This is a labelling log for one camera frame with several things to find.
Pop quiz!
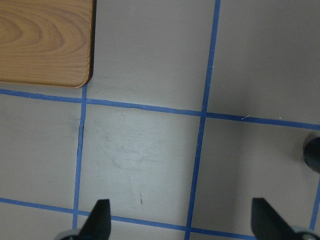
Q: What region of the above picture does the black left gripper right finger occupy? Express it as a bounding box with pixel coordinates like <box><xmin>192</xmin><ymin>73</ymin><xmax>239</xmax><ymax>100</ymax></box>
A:
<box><xmin>251</xmin><ymin>198</ymin><xmax>303</xmax><ymax>240</ymax></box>

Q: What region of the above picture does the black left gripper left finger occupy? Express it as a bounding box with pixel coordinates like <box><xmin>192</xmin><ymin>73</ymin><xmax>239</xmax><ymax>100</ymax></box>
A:
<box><xmin>78</xmin><ymin>199</ymin><xmax>111</xmax><ymax>240</ymax></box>

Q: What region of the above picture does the wooden tray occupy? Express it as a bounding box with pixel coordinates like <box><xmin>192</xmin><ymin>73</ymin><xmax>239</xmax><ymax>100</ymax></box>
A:
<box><xmin>0</xmin><ymin>0</ymin><xmax>97</xmax><ymax>88</ymax></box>

